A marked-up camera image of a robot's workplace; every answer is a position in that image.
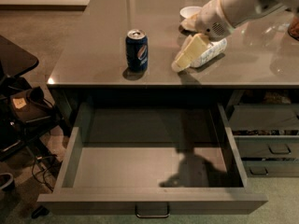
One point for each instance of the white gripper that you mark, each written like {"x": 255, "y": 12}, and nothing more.
{"x": 210, "y": 20}

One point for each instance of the blue pepsi can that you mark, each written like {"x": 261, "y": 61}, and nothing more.
{"x": 137, "y": 50}

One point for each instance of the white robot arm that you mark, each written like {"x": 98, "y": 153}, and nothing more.
{"x": 239, "y": 12}

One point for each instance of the grey upper side drawer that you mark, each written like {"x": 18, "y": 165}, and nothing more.
{"x": 265, "y": 117}

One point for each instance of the grey middle side drawer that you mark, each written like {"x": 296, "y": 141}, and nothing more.
{"x": 268, "y": 146}

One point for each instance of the open grey top drawer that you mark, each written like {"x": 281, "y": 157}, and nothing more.
{"x": 118, "y": 158}

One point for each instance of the white ceramic bowl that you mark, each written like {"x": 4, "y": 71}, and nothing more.
{"x": 186, "y": 12}

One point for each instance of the black bag with label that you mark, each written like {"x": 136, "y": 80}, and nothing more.
{"x": 30, "y": 106}

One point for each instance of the black side table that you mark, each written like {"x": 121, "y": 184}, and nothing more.
{"x": 15, "y": 60}

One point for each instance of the dark shoe on floor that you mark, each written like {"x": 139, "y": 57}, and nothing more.
{"x": 7, "y": 182}

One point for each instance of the metal drawer handle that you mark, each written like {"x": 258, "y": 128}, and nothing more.
{"x": 148, "y": 211}

